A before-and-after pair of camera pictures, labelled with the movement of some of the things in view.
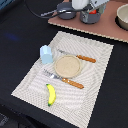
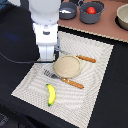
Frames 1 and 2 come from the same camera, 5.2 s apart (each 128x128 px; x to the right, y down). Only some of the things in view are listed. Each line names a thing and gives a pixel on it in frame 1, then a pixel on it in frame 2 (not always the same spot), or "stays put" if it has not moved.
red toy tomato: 94,12 stays put
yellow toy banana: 52,94 stays put
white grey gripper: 88,5 -> 46,38
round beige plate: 67,66 stays put
